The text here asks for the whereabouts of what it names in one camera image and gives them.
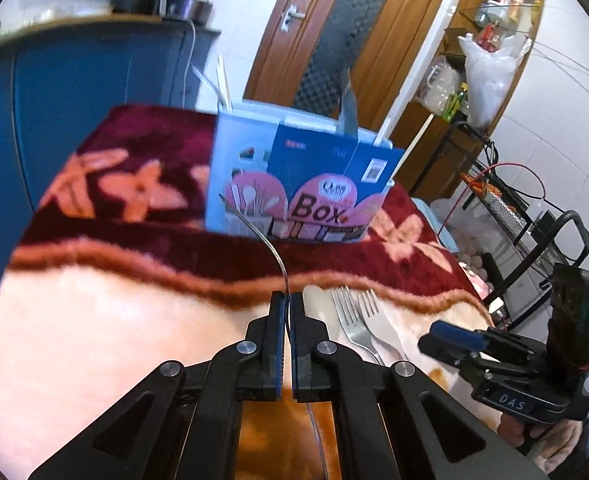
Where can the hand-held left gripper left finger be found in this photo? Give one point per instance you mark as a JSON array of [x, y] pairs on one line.
[[277, 360]]

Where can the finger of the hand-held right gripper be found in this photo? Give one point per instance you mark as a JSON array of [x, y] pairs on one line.
[[444, 352], [459, 335]]

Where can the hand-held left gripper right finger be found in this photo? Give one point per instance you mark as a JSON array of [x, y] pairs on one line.
[[298, 360]]

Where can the metal fork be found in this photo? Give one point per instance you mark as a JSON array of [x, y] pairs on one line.
[[354, 330], [288, 310], [379, 325], [348, 110]]

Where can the wooden chopstick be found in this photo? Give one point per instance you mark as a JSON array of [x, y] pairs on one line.
[[207, 85], [414, 140]]

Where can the light blue utensil holder box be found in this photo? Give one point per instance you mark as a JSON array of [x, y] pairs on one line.
[[314, 160]]

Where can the white chopstick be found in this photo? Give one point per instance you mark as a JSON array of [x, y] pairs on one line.
[[224, 85], [383, 129]]

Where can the person's right forearm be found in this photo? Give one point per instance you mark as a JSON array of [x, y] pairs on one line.
[[559, 445]]

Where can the person's right hand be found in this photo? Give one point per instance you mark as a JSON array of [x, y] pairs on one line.
[[513, 432]]

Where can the beige plastic spoon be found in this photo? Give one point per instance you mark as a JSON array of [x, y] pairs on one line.
[[317, 305]]

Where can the clear bag of eggs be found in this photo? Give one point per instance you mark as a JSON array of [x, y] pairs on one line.
[[469, 260]]

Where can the green bottle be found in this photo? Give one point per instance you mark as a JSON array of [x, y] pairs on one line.
[[457, 102]]

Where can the white plastic jug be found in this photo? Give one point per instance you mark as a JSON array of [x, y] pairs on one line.
[[439, 85]]

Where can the white plastic bag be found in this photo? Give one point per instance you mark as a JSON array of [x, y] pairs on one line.
[[489, 85]]

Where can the wooden door with glass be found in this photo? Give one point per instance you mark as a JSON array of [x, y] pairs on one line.
[[269, 60]]

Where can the red bottle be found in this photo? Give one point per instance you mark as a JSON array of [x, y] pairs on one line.
[[488, 36]]

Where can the pale bottle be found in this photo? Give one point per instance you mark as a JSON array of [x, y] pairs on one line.
[[517, 7]]

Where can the patterned mug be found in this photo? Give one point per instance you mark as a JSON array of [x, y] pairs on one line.
[[495, 0]]

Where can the blue kitchen base cabinet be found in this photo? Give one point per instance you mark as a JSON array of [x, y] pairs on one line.
[[74, 85]]

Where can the wooden wall shelf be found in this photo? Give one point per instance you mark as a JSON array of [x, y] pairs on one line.
[[424, 170]]

